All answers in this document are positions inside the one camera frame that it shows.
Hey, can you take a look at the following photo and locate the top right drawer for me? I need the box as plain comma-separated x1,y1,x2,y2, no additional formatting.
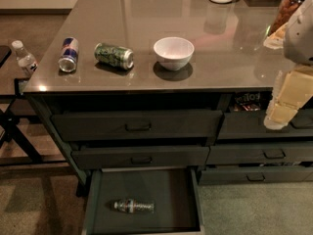
218,109,313,140

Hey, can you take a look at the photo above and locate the snack bag in drawer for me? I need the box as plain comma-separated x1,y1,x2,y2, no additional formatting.
233,92,261,112

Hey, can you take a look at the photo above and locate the green soda can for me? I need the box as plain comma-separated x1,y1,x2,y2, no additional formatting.
94,43,134,71

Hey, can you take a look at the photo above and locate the clear jar of snacks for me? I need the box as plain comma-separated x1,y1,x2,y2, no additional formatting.
268,0,304,35

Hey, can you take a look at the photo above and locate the middle right drawer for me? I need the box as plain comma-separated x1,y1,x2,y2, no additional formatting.
206,142,313,165

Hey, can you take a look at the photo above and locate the blue silver energy drink can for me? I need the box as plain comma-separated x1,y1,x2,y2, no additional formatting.
58,37,79,72

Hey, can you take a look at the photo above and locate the middle left drawer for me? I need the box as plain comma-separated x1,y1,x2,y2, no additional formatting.
71,146,209,169

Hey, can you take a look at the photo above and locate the open bottom left drawer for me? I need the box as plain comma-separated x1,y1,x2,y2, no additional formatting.
81,167,204,235

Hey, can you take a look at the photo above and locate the white bowl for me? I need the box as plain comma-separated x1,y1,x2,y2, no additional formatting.
154,37,195,71

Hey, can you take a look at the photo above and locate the clear plastic water bottle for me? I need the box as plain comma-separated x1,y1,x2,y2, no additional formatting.
113,199,155,213

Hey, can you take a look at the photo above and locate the dark side table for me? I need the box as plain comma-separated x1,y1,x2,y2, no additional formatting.
0,44,67,166

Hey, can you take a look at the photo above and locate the small bottle on side table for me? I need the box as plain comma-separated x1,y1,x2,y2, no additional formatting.
12,40,38,77

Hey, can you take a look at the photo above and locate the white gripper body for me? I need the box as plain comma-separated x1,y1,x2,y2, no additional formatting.
275,65,313,108

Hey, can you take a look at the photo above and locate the top left drawer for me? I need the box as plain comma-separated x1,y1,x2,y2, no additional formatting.
51,110,222,141

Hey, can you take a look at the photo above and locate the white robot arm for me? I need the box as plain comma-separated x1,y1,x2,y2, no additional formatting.
263,0,313,130

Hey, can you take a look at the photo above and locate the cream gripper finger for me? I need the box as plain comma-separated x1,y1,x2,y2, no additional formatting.
263,102,297,130

